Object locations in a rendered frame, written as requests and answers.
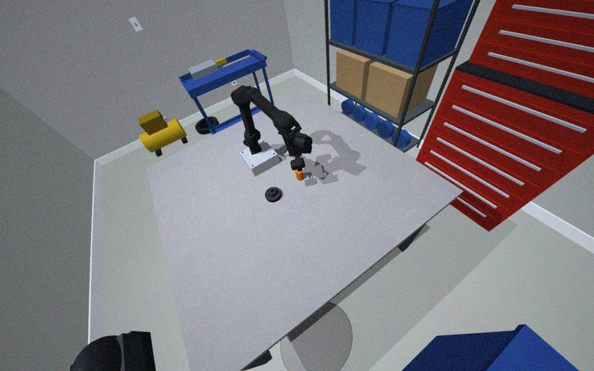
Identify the dark round pedestal with shaft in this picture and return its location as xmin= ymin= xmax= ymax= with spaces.
xmin=265 ymin=187 xmax=282 ymax=202

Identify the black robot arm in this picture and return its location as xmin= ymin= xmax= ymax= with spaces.
xmin=231 ymin=85 xmax=312 ymax=156

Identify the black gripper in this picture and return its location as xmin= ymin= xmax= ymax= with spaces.
xmin=286 ymin=146 xmax=305 ymax=172

